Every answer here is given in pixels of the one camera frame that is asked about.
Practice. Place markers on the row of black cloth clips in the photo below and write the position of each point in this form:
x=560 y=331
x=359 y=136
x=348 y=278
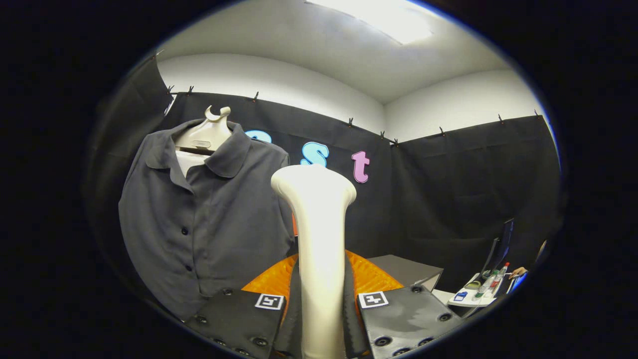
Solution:
x=255 y=95

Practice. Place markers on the large ceiling light panel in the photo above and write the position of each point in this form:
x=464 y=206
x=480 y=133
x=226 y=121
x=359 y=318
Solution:
x=389 y=17

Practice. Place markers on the dark laptop screen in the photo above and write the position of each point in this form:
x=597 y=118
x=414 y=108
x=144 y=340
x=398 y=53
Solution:
x=503 y=244

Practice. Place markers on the black backdrop cloth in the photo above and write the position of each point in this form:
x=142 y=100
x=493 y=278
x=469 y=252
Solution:
x=448 y=199

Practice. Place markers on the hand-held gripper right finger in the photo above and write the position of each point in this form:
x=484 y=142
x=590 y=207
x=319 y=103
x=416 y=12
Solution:
x=351 y=319

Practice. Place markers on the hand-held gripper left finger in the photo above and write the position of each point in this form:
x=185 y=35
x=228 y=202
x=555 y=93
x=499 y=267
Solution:
x=291 y=319

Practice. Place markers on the grey cabinet with dark top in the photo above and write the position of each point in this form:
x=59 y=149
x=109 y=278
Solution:
x=403 y=269

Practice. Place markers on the dark grey button shirt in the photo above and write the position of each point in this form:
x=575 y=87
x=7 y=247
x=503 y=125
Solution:
x=214 y=224

